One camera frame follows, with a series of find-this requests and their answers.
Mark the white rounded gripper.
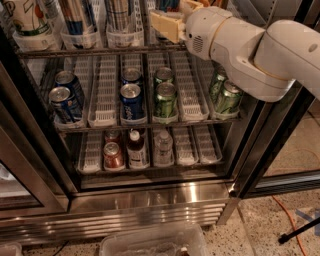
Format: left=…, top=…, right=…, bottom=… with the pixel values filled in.
left=149, top=0, right=233, bottom=61

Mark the blue silver redbull can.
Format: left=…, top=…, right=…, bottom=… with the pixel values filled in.
left=156, top=0, right=180, bottom=12

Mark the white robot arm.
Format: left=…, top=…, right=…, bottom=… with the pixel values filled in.
left=150, top=0, right=320, bottom=102

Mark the tan patterned tall can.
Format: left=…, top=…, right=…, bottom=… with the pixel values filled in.
left=197, top=0, right=228, bottom=9

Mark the green soda can rear centre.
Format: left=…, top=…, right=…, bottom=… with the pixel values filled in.
left=153, top=67, right=174, bottom=87

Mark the green soda can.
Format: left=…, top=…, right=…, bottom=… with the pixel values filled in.
left=209, top=66, right=227, bottom=102
left=214, top=80, right=243, bottom=114
left=154, top=82, right=177, bottom=118
left=153, top=67, right=174, bottom=87

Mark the silver plaid tall can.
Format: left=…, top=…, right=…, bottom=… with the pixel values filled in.
left=105, top=0, right=133, bottom=33

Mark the green soda can rear right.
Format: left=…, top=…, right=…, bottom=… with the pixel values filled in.
left=209, top=66, right=227, bottom=102

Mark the green soda can front centre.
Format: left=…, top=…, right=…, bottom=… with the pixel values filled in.
left=154, top=82, right=177, bottom=118

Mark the blue pepsi can rear centre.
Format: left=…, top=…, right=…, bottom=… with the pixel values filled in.
left=121, top=68, right=143, bottom=87

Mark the blue pepsi can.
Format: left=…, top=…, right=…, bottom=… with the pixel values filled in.
left=55, top=70, right=85, bottom=107
left=49, top=86, right=82, bottom=124
left=121, top=68, right=143, bottom=87
left=120, top=84, right=144, bottom=120

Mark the green soda can front right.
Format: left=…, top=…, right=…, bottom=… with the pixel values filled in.
left=214, top=80, right=243, bottom=114

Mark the blue pepsi can front centre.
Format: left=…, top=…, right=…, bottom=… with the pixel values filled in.
left=120, top=84, right=144, bottom=120

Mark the blue striped tall can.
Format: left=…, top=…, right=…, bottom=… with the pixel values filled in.
left=58, top=0, right=97, bottom=35

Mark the stainless steel fridge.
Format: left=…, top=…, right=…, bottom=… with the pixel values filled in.
left=0, top=0, right=320, bottom=246

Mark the blue pepsi can rear left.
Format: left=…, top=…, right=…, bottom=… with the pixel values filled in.
left=55, top=70, right=85, bottom=107

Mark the red soda can rear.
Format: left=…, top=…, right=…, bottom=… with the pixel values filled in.
left=104, top=130, right=122, bottom=145

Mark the red soda can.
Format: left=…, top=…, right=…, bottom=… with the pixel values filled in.
left=104, top=130, right=122, bottom=145
left=103, top=142, right=124, bottom=170

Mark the blue pepsi can front left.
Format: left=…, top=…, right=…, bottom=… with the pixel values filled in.
left=49, top=86, right=82, bottom=124

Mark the white green tall can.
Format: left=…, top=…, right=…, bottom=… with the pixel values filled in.
left=1, top=0, right=52, bottom=37

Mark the red soda can front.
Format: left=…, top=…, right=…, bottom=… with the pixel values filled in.
left=103, top=142, right=124, bottom=170

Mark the empty white tray middle right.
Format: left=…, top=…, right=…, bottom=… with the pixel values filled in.
left=170, top=51, right=209, bottom=122

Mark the empty white tray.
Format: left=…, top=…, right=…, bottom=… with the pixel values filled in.
left=193, top=125, right=222, bottom=164
left=88, top=55, right=118, bottom=127
left=227, top=0, right=266, bottom=27
left=170, top=51, right=209, bottom=122
left=77, top=131, right=102, bottom=175

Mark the empty white tray top right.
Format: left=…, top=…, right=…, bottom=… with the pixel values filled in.
left=227, top=0, right=266, bottom=27

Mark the empty white tray middle left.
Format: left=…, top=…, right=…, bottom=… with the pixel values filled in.
left=88, top=55, right=118, bottom=127

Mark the clear water bottle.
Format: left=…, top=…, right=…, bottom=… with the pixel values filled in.
left=154, top=130, right=173, bottom=167

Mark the empty white tray bottom right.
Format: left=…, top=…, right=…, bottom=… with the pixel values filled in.
left=193, top=125, right=222, bottom=164

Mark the brown juice bottle white cap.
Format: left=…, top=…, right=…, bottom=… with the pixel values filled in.
left=127, top=130, right=148, bottom=169

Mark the empty white tray bottom left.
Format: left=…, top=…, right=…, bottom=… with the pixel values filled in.
left=77, top=131, right=102, bottom=175

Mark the clear plastic bin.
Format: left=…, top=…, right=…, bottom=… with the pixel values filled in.
left=99, top=223, right=210, bottom=256

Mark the black tripod leg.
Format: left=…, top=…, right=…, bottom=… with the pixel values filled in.
left=278, top=217, right=320, bottom=244

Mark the middle wire shelf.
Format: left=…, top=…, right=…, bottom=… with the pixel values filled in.
left=56, top=118, right=242, bottom=133

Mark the wire shelf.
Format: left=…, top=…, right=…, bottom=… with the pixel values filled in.
left=56, top=118, right=242, bottom=133
left=17, top=44, right=187, bottom=59

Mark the top wire shelf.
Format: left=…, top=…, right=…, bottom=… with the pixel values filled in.
left=17, top=44, right=187, bottom=59

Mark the orange cable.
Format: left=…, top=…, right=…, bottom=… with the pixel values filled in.
left=271, top=195, right=308, bottom=256

